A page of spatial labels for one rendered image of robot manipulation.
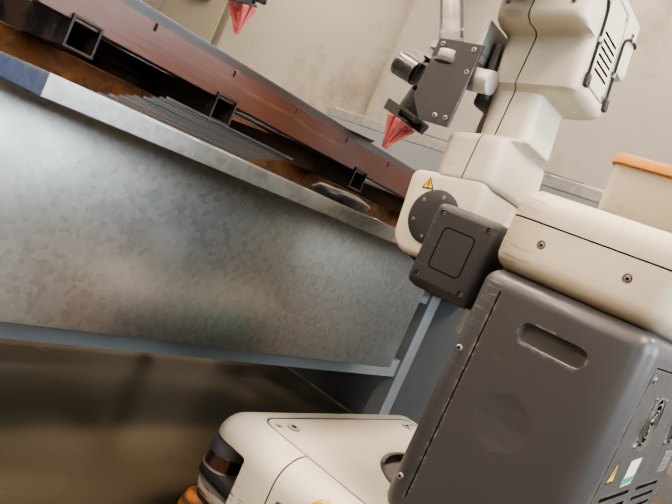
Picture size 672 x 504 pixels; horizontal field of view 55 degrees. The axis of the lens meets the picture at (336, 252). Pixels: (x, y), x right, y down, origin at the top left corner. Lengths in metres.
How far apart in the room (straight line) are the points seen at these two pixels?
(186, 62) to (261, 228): 0.37
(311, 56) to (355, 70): 0.53
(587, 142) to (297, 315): 2.93
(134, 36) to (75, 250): 0.35
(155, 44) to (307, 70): 4.48
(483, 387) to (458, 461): 0.11
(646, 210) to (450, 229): 0.29
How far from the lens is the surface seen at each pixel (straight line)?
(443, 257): 1.06
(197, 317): 1.32
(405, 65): 1.55
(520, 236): 0.94
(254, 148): 1.14
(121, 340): 1.38
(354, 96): 5.15
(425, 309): 2.15
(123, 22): 1.12
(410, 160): 2.49
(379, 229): 1.34
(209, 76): 1.21
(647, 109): 4.15
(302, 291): 1.49
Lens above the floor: 0.67
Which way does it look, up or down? 4 degrees down
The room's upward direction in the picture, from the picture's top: 24 degrees clockwise
